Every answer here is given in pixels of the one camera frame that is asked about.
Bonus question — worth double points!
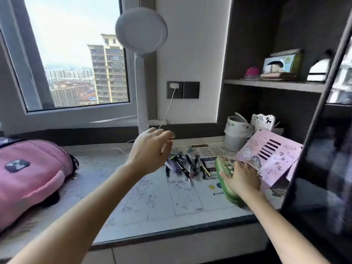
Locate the person's left hand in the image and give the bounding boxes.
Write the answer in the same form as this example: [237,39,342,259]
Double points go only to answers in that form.
[125,127,176,176]

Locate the person's right hand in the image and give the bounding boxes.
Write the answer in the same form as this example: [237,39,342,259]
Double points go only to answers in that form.
[220,161,262,200]

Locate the green pencil case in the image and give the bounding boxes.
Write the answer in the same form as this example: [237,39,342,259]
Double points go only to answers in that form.
[214,156,248,208]

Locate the pile of pens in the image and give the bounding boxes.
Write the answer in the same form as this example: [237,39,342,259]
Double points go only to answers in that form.
[164,151,213,187]

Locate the pink and navy backpack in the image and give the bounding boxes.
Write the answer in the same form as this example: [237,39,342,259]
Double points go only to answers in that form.
[0,137,80,234]

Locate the person's left forearm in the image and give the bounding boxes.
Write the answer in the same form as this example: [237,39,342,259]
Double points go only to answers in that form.
[8,162,149,264]

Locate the person's right forearm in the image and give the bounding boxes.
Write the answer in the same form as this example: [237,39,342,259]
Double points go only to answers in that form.
[242,188,330,264]

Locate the pink cardboard organizer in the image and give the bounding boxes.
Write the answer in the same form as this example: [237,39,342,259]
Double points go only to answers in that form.
[236,129,303,195]

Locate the grey bin with white liner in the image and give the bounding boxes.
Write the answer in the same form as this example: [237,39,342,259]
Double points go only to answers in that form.
[223,112,254,152]

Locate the printed desk mat with map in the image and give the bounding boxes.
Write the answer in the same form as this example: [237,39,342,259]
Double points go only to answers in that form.
[106,143,285,234]

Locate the white panda print bag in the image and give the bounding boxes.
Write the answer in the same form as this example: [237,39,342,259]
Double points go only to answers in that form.
[250,113,276,133]

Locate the white framed window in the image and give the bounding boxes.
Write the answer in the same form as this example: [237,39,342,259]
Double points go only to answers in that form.
[0,0,138,135]

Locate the dark wooden shelf unit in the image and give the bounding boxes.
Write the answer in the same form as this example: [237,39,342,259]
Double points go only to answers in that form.
[217,0,352,264]

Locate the pink round object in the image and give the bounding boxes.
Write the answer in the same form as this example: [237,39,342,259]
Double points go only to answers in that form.
[244,66,261,80]

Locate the white desk lamp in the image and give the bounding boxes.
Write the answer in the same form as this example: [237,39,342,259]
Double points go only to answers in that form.
[115,7,169,135]

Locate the white charging cable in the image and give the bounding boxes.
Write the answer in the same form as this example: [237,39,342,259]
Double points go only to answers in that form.
[113,88,176,157]

